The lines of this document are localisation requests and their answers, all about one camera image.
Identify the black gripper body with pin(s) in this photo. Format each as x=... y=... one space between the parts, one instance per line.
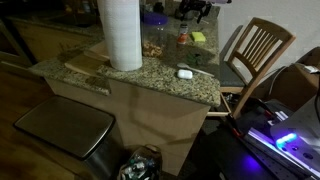
x=195 y=5

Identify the white bottle orange label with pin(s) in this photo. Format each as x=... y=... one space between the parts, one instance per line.
x=182 y=35

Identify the white plastic spoon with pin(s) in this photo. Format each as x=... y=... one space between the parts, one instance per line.
x=186 y=66

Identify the yellow sponge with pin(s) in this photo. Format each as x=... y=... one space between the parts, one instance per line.
x=198 y=36

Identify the clear jar purple lid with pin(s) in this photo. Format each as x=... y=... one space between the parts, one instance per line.
x=155 y=36

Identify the white earbuds case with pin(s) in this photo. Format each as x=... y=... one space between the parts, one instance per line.
x=185 y=74

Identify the white paper towel roll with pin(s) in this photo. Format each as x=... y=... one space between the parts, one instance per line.
x=121 y=33

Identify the wooden chair grey seat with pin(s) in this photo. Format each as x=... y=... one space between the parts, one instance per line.
x=266 y=28

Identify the wooden cutting board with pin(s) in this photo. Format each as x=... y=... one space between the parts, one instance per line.
x=83 y=63

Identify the brown cardboard box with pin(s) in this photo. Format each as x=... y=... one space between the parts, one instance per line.
x=293 y=86

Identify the bag of trash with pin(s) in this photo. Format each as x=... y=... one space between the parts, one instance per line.
x=141 y=165

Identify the stainless steel trash can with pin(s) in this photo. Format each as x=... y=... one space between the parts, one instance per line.
x=66 y=125

